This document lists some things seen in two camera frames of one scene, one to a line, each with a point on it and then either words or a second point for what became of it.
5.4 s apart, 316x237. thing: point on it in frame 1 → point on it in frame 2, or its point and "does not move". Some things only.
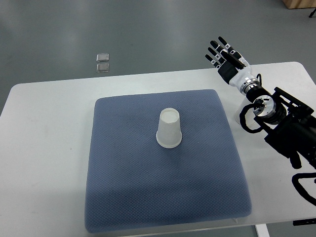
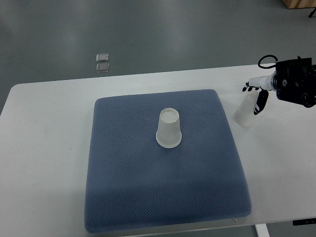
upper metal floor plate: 102,57 does not move
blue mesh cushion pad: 134,183 does not move
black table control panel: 304,221 does not move
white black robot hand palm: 232,75 → 265,83
